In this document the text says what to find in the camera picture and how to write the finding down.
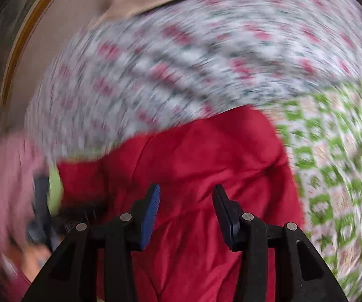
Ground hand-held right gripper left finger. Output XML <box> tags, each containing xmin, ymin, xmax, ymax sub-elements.
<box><xmin>22</xmin><ymin>184</ymin><xmax>161</xmax><ymax>302</ymax></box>

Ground floral print quilt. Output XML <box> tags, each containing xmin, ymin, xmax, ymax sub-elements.
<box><xmin>25</xmin><ymin>0</ymin><xmax>362</xmax><ymax>161</ymax></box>

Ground red quilted jacket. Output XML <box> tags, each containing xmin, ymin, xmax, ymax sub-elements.
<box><xmin>50</xmin><ymin>105</ymin><xmax>304</xmax><ymax>302</ymax></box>

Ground green cartoon print blanket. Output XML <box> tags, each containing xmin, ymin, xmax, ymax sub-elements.
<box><xmin>47</xmin><ymin>77</ymin><xmax>362</xmax><ymax>302</ymax></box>

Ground pink blanket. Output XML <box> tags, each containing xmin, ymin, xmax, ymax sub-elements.
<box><xmin>0</xmin><ymin>132</ymin><xmax>51</xmax><ymax>302</ymax></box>

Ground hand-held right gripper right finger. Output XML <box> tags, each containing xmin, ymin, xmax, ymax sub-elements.
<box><xmin>212</xmin><ymin>184</ymin><xmax>349</xmax><ymax>302</ymax></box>

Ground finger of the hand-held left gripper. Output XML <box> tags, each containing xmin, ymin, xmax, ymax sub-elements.
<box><xmin>53</xmin><ymin>206</ymin><xmax>98</xmax><ymax>236</ymax></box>

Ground gold-edged wooden frame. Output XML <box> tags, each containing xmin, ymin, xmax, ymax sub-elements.
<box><xmin>0</xmin><ymin>0</ymin><xmax>77</xmax><ymax>114</ymax></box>

